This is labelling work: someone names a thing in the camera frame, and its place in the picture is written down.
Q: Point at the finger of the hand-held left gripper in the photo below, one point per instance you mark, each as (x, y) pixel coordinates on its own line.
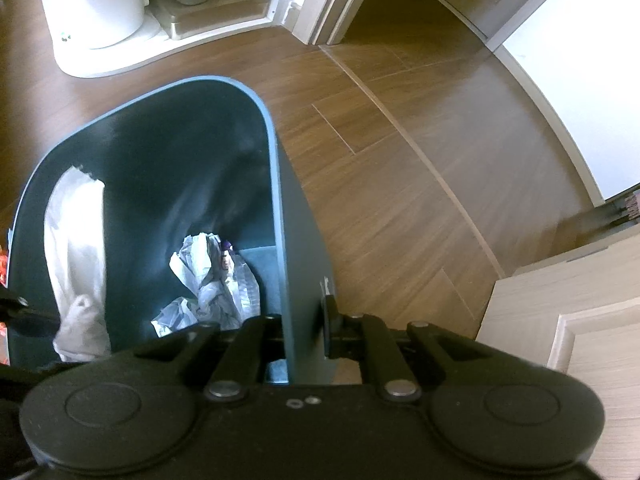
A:
(30, 322)

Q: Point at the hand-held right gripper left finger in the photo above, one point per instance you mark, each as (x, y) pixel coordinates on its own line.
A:
(250, 350)

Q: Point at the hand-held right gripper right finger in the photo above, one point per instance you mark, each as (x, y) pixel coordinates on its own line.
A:
(330, 330)

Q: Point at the white purple plastic wrapper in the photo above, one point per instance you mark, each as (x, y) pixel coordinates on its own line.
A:
(242, 285)

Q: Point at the blue white paper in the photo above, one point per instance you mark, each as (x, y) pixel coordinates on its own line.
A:
(197, 280)

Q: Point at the white tissue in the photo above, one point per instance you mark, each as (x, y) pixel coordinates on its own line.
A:
(75, 240)

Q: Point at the teal plastic waste bin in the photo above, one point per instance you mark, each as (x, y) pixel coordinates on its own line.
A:
(175, 160)

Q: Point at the light wooden cabinet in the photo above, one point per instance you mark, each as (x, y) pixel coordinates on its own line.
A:
(550, 300)

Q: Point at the white corner shelf unit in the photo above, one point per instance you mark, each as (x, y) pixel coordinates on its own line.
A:
(125, 62)

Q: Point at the white cylindrical appliance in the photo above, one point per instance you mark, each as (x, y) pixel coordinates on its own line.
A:
(95, 0)

